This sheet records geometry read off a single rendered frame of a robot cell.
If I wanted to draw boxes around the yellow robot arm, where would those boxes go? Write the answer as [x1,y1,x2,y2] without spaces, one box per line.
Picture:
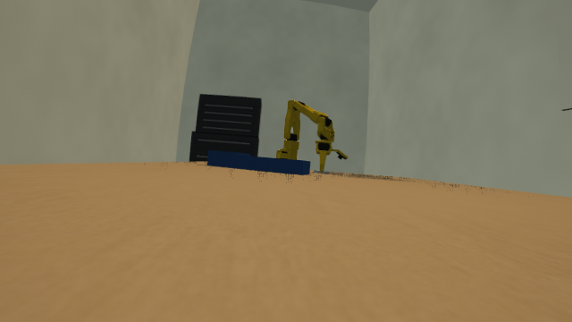
[277,100,334,160]

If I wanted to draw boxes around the blue bin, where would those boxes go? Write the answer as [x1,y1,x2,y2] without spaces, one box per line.
[207,150,310,175]

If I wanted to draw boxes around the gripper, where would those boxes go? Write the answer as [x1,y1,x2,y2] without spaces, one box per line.
[315,140,348,173]

